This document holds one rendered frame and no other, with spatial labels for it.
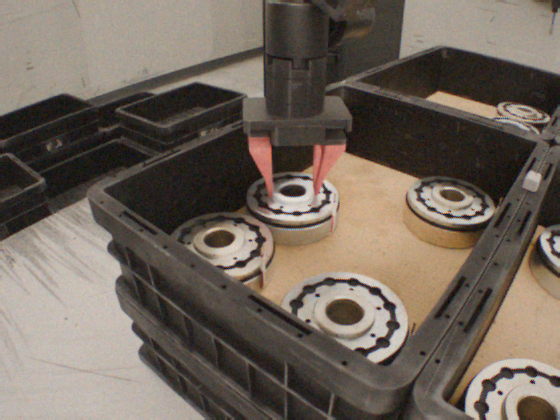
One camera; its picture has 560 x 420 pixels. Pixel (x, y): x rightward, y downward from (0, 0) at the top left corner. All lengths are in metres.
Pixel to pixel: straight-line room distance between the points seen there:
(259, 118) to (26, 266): 0.46
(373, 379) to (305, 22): 0.28
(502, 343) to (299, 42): 0.31
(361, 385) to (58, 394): 0.39
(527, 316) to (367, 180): 0.27
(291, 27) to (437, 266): 0.27
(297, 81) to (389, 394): 0.27
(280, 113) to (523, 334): 0.30
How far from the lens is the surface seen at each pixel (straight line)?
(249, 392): 0.34
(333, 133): 0.43
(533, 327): 0.43
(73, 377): 0.55
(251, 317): 0.25
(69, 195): 1.57
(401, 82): 0.80
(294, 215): 0.45
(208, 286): 0.27
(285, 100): 0.40
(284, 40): 0.38
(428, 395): 0.22
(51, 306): 0.64
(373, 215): 0.51
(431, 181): 0.54
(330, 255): 0.44
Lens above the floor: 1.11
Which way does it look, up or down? 33 degrees down
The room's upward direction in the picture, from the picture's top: straight up
